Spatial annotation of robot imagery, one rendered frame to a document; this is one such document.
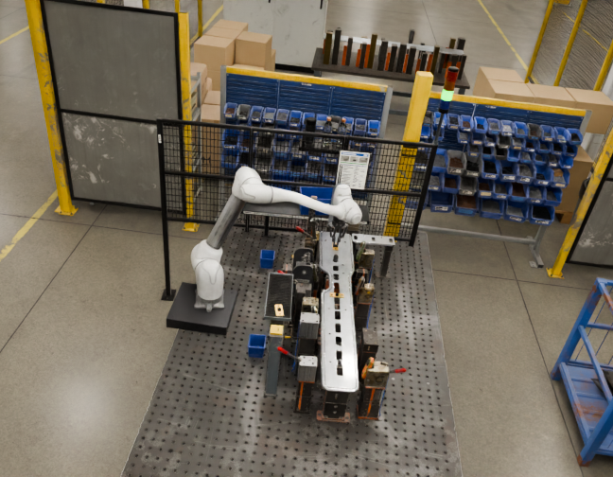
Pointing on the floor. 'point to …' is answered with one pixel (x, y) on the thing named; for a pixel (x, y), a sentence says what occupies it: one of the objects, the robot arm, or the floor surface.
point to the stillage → (594, 382)
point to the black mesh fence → (261, 179)
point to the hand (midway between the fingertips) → (336, 241)
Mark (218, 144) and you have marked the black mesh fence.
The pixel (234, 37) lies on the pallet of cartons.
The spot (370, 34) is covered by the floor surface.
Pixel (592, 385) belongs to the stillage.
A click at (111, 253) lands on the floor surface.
